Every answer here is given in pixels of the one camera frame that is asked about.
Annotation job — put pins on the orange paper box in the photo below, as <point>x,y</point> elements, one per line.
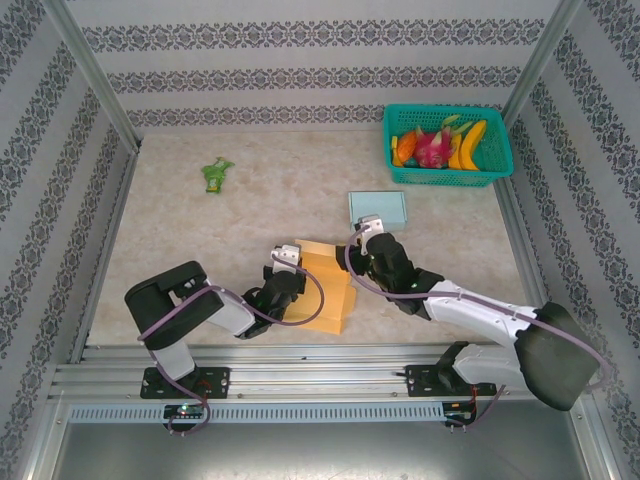
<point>332,305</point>

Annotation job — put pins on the light blue paper box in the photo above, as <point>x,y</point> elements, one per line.
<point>380,205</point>

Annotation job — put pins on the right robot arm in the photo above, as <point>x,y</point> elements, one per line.
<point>480,315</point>

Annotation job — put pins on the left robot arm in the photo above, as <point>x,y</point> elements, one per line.
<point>170,310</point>

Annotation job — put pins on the small dark green toy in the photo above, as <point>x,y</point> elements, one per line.
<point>410,163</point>

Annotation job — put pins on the yellow toy fruit slice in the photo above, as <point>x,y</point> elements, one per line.
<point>394,150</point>

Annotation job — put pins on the orange toy fruit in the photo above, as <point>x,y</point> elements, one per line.
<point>406,145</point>

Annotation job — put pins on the pink toy dragon fruit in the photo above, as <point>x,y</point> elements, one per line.
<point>432,150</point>

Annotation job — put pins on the green snack packet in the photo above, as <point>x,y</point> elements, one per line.
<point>216,172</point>

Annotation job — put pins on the yellow toy banana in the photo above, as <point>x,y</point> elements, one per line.
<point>470,145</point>

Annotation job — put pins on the teal plastic basket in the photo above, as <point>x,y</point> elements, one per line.
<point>492,160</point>

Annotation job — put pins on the grey sheet metal panel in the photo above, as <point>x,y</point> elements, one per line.
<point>320,450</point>

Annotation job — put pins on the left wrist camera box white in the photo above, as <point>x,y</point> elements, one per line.
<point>287,254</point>

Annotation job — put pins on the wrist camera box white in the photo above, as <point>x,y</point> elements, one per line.
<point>287,254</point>
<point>371,224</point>

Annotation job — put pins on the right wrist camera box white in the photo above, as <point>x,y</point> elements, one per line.
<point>371,224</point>

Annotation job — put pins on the aluminium mounting rail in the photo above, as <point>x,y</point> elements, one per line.
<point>310,370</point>

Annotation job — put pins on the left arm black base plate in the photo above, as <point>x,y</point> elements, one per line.
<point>220,380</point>

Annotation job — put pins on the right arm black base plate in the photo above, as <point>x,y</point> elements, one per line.
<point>420,382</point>

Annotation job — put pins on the aluminium side rail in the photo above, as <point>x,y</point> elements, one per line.
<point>117,210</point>
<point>517,225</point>

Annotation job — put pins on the aluminium frame post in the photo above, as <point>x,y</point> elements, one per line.
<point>89,65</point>
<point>541,60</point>

